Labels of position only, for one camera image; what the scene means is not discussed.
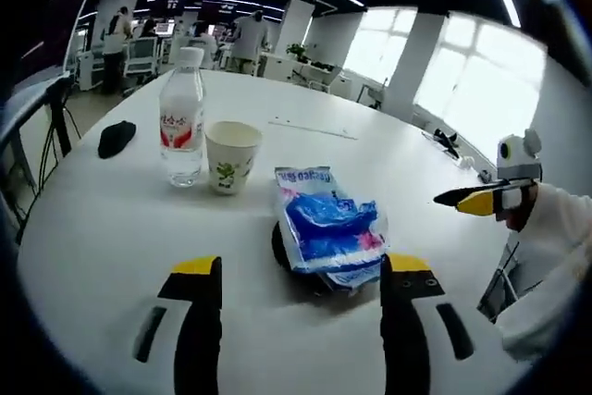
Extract grey mesh office chair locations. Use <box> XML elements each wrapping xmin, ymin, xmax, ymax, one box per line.
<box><xmin>475</xmin><ymin>241</ymin><xmax>526</xmax><ymax>325</ymax></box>

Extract black cloth pouch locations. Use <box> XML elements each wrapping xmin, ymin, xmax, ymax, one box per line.
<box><xmin>97</xmin><ymin>119</ymin><xmax>138</xmax><ymax>159</ymax></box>

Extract white paper cup green print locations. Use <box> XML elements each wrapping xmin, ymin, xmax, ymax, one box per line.
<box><xmin>203</xmin><ymin>120</ymin><xmax>264</xmax><ymax>197</ymax></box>

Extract green potted plant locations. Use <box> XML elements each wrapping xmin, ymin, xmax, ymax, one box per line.
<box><xmin>285</xmin><ymin>42</ymin><xmax>310</xmax><ymax>62</ymax></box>

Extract white strip on table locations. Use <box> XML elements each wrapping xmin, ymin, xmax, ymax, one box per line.
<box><xmin>266</xmin><ymin>117</ymin><xmax>361</xmax><ymax>142</ymax></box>

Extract white tabletop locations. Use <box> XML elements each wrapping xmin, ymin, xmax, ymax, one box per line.
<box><xmin>16</xmin><ymin>68</ymin><xmax>514</xmax><ymax>395</ymax></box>

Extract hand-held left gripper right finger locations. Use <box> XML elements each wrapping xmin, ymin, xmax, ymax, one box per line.
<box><xmin>379</xmin><ymin>252</ymin><xmax>510</xmax><ymax>395</ymax></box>

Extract black tool on table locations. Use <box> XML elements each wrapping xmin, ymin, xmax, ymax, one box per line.
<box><xmin>430</xmin><ymin>128</ymin><xmax>463</xmax><ymax>159</ymax></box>

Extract large window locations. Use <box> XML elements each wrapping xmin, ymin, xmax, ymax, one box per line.
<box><xmin>413</xmin><ymin>19</ymin><xmax>543</xmax><ymax>142</ymax></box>
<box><xmin>343</xmin><ymin>6</ymin><xmax>418</xmax><ymax>92</ymax></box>

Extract blue tissue packet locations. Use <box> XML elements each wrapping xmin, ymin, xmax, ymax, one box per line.
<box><xmin>273</xmin><ymin>164</ymin><xmax>390</xmax><ymax>298</ymax></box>

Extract clear plastic water bottle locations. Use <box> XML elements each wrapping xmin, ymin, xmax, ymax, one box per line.
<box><xmin>158</xmin><ymin>46</ymin><xmax>206</xmax><ymax>189</ymax></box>

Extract black cables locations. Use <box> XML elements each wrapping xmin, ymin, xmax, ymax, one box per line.
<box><xmin>13</xmin><ymin>89</ymin><xmax>82</xmax><ymax>239</ymax></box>

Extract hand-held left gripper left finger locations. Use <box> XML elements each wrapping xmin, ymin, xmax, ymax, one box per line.
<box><xmin>92</xmin><ymin>254</ymin><xmax>224</xmax><ymax>395</ymax></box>

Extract black cable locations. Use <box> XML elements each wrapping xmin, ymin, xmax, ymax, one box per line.
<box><xmin>271</xmin><ymin>217</ymin><xmax>371</xmax><ymax>298</ymax></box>

